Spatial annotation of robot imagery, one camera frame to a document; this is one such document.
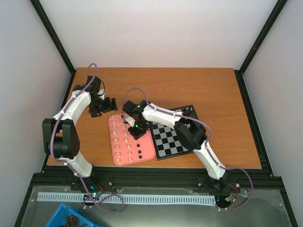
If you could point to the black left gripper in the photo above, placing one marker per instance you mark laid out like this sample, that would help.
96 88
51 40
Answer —
93 111

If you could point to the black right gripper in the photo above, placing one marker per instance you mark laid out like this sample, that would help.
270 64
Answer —
136 135

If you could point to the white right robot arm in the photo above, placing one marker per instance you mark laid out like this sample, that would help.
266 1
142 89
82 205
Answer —
190 132

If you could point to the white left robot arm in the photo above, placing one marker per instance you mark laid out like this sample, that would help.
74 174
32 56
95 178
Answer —
60 137

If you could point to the pink plastic tray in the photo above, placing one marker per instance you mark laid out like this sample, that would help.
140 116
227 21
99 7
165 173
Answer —
125 152

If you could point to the black and white chessboard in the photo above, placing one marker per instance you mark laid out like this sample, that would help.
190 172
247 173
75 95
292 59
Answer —
165 139

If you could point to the blue plastic bin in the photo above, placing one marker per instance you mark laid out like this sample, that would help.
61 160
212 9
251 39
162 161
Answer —
66 216

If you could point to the black aluminium frame base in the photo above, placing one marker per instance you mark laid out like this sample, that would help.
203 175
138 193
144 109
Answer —
223 97

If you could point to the light blue cable duct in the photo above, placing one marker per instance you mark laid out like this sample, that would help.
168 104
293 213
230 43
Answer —
131 199

